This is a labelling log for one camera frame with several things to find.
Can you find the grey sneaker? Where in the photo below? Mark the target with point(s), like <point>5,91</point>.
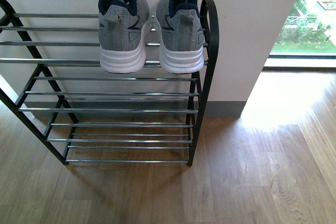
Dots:
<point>181,36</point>
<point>122,27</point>

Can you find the black metal shoe rack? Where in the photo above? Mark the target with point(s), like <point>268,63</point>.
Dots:
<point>83,115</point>

